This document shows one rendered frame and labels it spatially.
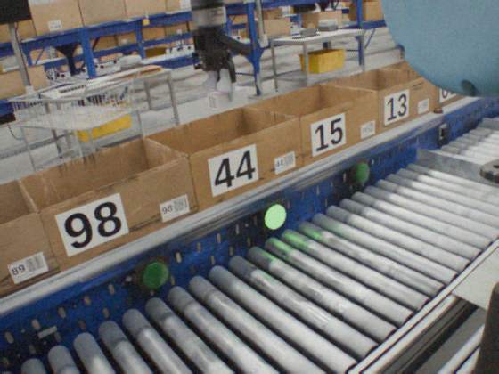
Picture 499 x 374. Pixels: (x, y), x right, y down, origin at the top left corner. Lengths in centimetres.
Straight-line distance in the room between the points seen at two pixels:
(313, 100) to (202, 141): 53
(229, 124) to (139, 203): 56
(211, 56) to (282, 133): 31
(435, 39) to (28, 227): 89
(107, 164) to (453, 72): 115
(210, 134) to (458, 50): 124
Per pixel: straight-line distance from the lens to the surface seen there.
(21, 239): 103
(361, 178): 149
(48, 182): 130
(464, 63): 30
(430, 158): 172
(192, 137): 145
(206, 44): 118
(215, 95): 120
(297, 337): 96
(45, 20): 558
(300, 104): 172
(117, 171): 136
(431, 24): 31
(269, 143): 126
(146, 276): 108
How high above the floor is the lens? 141
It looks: 25 degrees down
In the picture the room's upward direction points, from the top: 7 degrees counter-clockwise
